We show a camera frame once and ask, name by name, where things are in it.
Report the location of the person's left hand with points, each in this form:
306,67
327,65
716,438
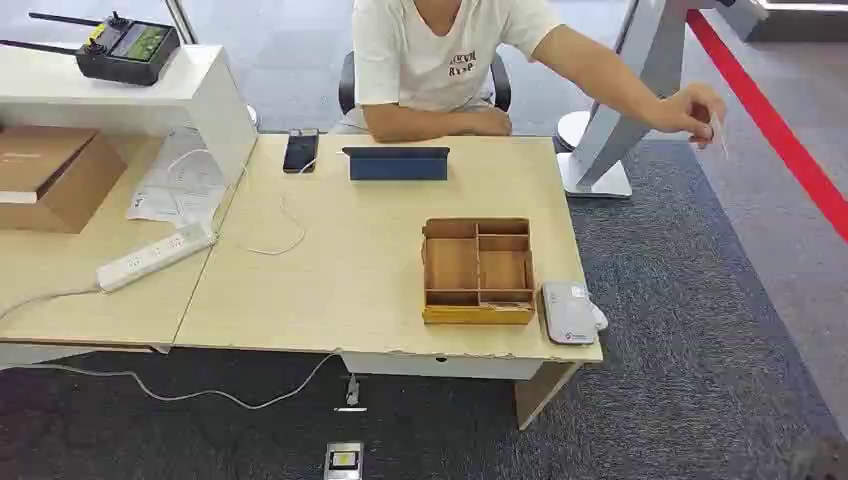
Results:
692,112

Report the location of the person's right hand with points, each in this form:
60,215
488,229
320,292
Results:
491,122

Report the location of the transparent card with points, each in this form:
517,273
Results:
719,134

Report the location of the black office chair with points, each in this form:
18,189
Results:
500,83

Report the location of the silver display stand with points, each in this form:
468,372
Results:
619,119

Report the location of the person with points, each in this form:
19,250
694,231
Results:
424,60

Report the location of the blue tablet case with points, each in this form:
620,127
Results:
397,164

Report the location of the wooden compartment box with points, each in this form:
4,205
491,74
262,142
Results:
478,272

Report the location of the pale wooden desk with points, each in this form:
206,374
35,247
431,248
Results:
391,265

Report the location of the black smartphone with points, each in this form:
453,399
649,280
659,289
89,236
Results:
301,151

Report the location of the white card reader device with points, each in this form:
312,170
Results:
568,313

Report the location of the white paper sheets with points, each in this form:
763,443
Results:
175,182

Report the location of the white shelf unit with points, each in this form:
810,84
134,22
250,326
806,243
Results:
132,86

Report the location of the white power strip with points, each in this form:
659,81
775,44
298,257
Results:
156,256

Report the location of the floor power socket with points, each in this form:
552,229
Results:
344,461

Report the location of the black remote controller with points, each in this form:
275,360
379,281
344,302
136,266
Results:
122,48

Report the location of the pale side desk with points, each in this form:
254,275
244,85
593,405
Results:
99,278

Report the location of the brown cardboard box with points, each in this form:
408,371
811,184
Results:
50,179

